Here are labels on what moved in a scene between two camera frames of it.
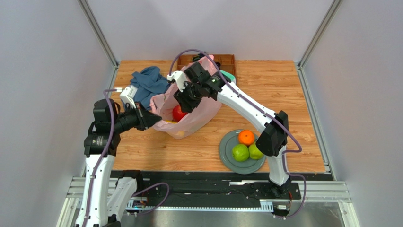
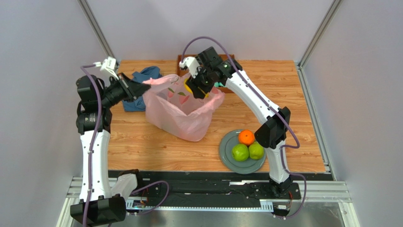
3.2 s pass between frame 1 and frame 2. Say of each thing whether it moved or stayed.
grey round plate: stayed
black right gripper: moved
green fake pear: stayed
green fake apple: stayed
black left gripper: moved
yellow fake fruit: moved
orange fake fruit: stayed
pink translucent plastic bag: moved
